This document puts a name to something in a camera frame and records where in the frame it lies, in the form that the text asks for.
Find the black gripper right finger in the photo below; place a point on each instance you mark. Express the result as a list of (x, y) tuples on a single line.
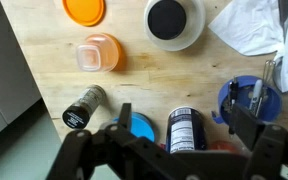
[(247, 128)]

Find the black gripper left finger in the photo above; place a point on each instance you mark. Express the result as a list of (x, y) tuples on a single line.
[(125, 116)]

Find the small blue utensil bowl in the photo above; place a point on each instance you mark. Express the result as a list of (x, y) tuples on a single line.
[(270, 106)]

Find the black-capped glass spice shaker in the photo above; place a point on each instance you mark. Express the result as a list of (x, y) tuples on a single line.
[(84, 106)]

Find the light blue round object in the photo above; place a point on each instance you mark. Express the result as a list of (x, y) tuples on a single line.
[(142, 126)]

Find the red round object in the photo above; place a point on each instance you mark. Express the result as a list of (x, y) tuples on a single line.
[(224, 146)]

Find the navy-labelled peanut jar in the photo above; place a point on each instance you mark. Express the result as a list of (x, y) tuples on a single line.
[(184, 130)]

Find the clear plastic container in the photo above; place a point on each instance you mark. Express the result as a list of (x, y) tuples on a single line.
[(97, 53)]

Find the white cloth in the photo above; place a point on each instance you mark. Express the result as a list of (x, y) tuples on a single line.
[(250, 30)]

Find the wide glass jar black lid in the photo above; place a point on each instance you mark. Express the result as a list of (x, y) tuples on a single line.
[(167, 18)]

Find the orange plastic lid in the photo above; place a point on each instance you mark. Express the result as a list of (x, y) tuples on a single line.
[(84, 11)]

